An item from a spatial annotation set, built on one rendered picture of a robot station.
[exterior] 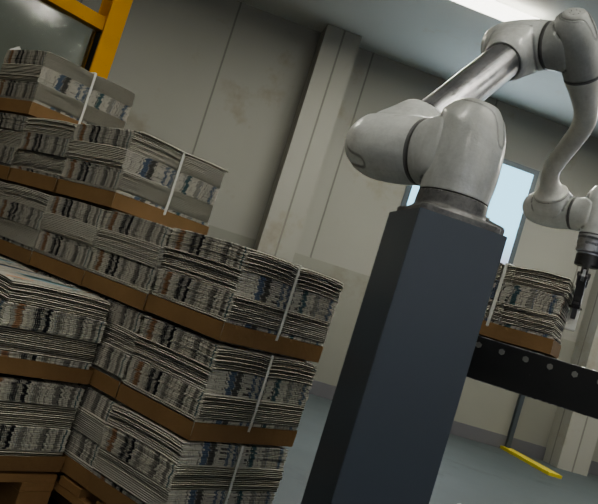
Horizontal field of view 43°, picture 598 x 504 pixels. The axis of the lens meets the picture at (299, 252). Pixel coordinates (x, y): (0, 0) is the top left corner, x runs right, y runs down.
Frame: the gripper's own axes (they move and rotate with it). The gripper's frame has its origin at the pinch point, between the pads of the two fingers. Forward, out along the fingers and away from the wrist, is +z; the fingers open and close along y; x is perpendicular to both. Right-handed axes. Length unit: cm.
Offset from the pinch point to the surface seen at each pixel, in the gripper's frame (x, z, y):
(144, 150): -120, -12, 64
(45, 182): -155, 4, 58
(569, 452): 12, 85, -477
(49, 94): -176, -26, 45
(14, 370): -114, 51, 97
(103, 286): -113, 28, 73
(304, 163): -236, -86, -318
